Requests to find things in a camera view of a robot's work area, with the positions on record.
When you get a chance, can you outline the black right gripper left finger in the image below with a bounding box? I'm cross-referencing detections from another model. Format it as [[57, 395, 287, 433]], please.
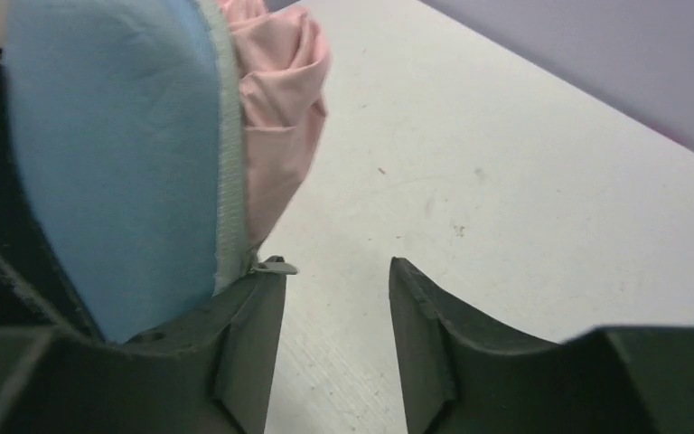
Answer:
[[0, 257, 290, 433]]

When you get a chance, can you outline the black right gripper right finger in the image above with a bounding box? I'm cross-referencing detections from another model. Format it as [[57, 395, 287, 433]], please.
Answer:
[[389, 258, 694, 433]]

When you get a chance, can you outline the grey umbrella sleeve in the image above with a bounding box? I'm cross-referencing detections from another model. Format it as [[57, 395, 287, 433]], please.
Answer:
[[5, 1, 261, 343]]

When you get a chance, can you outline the pink folding umbrella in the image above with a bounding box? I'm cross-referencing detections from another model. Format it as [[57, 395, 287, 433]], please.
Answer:
[[219, 1, 331, 247]]

